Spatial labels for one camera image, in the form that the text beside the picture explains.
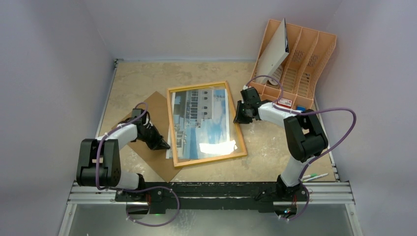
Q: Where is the brown backing board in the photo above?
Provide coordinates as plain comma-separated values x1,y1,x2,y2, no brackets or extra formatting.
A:
120,91,180,182

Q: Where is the yellow wooden picture frame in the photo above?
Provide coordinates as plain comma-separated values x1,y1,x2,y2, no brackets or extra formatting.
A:
166,81,247,168

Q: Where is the building photo print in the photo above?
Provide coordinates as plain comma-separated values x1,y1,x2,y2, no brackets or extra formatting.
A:
165,88,232,160

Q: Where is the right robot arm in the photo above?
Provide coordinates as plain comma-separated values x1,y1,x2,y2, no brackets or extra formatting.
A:
234,88,328,200

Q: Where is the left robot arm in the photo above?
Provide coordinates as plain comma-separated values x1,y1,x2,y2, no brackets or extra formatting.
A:
76,108,170,201

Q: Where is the red white small box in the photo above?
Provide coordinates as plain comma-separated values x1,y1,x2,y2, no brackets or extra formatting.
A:
276,98,293,109

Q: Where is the blue small box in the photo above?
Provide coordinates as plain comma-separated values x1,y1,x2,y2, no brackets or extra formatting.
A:
296,106,306,111

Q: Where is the peach desk organizer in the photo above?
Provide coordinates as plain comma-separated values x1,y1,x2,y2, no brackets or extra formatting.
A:
249,23,337,109

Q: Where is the green capped marker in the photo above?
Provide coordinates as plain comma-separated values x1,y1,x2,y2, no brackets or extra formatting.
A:
302,174,317,181

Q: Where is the white pen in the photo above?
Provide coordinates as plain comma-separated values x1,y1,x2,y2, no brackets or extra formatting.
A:
302,173,329,182

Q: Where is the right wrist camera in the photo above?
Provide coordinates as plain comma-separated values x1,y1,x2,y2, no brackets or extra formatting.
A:
241,85,250,92

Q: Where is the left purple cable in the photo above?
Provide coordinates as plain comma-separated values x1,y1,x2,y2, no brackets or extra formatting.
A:
95,102,180,227

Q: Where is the purple cable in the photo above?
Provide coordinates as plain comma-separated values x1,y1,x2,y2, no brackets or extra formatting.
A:
244,75,357,222
95,102,180,227

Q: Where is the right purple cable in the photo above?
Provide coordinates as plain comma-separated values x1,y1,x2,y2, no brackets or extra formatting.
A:
244,75,357,222

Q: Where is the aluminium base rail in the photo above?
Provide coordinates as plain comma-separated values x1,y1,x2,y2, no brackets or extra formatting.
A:
67,182,355,214

